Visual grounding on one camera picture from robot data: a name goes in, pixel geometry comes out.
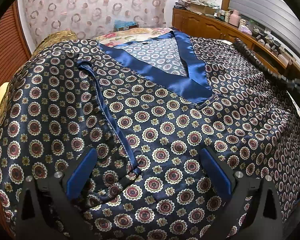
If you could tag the small black devices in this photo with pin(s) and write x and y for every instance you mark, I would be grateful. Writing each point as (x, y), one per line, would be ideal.
(267, 42)

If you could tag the pile of papers and boxes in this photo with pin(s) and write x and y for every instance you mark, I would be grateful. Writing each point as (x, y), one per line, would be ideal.
(197, 6)

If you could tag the brown louvered wardrobe door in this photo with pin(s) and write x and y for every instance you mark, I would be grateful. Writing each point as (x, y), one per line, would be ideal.
(5, 55)

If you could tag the wooden cabinet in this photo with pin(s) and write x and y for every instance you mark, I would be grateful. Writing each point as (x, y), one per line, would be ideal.
(202, 23)

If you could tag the teal box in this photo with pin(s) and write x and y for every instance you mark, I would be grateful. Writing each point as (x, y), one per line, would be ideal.
(125, 24)

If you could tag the golden sunflower print quilt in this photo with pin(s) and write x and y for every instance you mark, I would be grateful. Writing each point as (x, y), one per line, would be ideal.
(57, 36)

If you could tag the pink floral blanket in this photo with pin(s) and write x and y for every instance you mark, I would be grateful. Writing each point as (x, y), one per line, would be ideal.
(130, 33)

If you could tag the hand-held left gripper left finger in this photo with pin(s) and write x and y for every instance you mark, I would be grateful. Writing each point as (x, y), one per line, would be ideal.
(81, 172)

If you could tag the yellow plush pillow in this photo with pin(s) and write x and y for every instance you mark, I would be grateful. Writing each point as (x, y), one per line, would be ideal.
(1, 93)

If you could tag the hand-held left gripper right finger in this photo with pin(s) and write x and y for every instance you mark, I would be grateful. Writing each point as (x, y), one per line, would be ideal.
(216, 172)

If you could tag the pink thermos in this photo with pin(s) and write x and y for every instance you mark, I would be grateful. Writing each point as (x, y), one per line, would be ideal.
(235, 18)

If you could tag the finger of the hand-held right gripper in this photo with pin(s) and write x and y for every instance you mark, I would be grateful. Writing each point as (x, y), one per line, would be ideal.
(260, 61)

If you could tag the navy medallion print satin garment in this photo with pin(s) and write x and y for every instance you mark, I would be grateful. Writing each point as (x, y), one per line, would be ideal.
(165, 130)

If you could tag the purple bag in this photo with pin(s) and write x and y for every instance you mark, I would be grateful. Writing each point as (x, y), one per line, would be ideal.
(245, 29)

